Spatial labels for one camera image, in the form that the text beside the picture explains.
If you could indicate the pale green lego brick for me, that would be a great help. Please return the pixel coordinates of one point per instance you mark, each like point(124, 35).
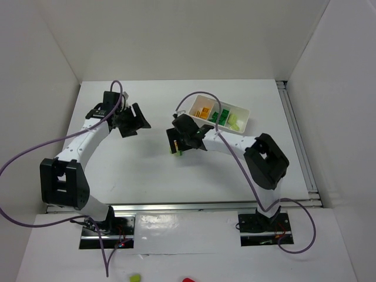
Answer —
point(232, 120)

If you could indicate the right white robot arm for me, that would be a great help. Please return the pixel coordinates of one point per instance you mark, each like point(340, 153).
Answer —
point(260, 159)

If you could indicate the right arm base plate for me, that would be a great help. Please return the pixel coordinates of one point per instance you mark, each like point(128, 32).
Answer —
point(255, 233)

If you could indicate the lime green object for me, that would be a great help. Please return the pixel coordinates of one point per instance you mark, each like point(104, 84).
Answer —
point(135, 278)

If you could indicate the red object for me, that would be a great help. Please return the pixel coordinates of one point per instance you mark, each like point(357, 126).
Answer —
point(188, 280)

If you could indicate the orange lego brick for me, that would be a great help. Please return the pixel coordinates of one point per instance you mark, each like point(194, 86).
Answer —
point(207, 110)

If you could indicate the green lego plate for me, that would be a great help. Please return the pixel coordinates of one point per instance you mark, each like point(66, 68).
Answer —
point(214, 117)

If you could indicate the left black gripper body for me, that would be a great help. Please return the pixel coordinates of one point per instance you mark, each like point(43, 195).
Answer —
point(129, 121)

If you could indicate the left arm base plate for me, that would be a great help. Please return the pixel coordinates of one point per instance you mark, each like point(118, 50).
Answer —
point(120, 235)

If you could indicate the aluminium rail frame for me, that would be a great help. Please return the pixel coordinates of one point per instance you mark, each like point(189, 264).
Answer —
point(141, 170)

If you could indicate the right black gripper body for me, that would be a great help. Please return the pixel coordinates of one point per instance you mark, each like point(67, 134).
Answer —
point(177, 141)

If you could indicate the green two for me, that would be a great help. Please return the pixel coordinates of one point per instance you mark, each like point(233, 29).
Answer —
point(224, 114)

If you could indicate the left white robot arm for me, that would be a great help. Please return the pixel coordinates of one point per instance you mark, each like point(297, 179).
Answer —
point(63, 180)

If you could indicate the white divided plastic container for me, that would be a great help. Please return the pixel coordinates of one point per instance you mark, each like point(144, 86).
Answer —
point(241, 113)

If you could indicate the pale yellow green lego stack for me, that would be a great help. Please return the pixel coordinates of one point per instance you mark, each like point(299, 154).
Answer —
point(175, 149)

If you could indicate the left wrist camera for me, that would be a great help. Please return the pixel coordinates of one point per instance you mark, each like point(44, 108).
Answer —
point(125, 98)

